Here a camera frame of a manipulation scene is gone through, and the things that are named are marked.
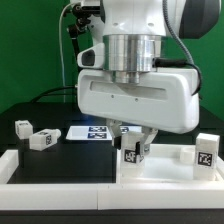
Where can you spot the white square tabletop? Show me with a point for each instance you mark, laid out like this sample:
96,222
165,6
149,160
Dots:
168,163

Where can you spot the white sheet with tags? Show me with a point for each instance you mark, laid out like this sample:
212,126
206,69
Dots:
99,133

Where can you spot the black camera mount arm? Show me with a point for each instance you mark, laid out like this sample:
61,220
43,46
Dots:
87,19

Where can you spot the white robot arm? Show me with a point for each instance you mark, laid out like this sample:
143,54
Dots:
124,78

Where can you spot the grey camera on mount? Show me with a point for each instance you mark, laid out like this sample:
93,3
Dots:
91,3

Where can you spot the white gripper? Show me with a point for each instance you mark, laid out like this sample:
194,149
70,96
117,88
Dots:
165,98

